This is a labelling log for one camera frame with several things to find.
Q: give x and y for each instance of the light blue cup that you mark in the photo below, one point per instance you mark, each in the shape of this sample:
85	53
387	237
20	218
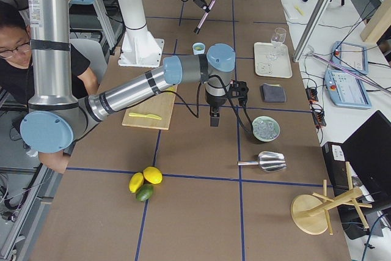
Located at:
200	44

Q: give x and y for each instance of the yellow lemon at edge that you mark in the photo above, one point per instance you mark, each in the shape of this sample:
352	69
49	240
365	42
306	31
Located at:
136	181

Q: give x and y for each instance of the green bowl of ice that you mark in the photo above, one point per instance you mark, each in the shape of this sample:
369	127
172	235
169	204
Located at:
265	128

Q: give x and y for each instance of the wooden cutting board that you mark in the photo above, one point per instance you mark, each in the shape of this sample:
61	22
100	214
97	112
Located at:
161	105

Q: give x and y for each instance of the grey folded cloth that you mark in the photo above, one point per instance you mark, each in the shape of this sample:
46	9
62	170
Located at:
273	93

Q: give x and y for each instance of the yellow plastic knife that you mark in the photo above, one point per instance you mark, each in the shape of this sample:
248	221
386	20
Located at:
148	116

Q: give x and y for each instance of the metal ice scoop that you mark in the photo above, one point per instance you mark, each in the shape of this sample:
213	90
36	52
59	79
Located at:
267	161

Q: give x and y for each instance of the cream bear tray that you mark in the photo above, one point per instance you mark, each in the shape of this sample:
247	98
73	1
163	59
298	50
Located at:
267	67

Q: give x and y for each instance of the clear glass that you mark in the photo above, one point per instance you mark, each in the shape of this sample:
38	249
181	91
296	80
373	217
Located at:
277	39

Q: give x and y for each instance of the green lime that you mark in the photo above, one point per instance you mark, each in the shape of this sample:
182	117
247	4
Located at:
144	192

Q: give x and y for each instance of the black computer tower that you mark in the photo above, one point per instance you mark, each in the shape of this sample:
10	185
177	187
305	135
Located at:
334	159

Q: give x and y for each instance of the blue teach pendant near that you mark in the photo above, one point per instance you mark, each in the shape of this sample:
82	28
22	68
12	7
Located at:
346	90

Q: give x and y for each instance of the blue teach pendant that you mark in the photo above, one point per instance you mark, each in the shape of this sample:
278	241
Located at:
350	56
346	90

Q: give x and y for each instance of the wooden stand with base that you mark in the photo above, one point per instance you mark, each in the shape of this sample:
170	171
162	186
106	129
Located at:
310	212

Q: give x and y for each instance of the blue teach pendant far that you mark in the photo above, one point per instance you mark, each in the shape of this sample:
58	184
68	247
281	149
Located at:
350	56

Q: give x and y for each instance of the black computer monitor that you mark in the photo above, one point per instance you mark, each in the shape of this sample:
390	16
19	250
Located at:
368	151

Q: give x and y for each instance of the seated person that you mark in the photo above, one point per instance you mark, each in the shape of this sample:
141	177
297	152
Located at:
41	69

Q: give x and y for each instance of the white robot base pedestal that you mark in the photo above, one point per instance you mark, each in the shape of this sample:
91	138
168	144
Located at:
139	47

